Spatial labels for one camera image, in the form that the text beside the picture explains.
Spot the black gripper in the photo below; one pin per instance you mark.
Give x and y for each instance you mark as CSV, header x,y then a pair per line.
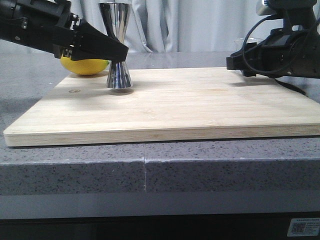
x,y
32,23
292,50

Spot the steel hourglass jigger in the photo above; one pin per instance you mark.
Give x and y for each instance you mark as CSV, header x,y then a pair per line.
x,y
115,17

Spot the small glass beaker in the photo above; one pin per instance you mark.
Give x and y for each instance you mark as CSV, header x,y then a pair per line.
x,y
239,42

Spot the yellow lemon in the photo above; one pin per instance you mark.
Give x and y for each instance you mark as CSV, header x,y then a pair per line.
x,y
86,67

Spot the grey curtain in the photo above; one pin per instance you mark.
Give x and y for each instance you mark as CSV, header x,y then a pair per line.
x,y
173,25

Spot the wooden cutting board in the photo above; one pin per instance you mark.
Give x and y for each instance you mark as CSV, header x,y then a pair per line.
x,y
165,105

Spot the white QR label sticker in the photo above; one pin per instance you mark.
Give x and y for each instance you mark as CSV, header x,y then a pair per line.
x,y
304,227

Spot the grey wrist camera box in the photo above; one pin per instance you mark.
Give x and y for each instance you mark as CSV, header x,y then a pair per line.
x,y
263,8

